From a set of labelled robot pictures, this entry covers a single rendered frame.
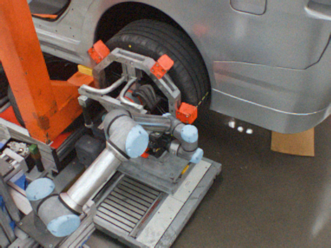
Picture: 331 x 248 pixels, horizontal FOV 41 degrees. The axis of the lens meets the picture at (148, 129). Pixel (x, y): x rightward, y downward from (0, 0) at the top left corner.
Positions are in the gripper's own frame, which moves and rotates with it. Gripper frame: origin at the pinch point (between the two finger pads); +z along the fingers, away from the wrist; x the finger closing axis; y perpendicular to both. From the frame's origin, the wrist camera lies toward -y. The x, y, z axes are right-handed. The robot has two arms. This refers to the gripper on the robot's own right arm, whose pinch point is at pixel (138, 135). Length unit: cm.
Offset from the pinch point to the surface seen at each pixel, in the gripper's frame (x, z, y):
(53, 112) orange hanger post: -2, 63, -12
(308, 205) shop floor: -65, -81, -83
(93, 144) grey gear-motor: -13, 48, -43
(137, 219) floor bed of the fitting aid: 2, 8, -77
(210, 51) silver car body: -42, -19, 31
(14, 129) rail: 0, 107, -44
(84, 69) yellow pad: -43, 73, -11
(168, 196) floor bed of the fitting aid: -21, -1, -75
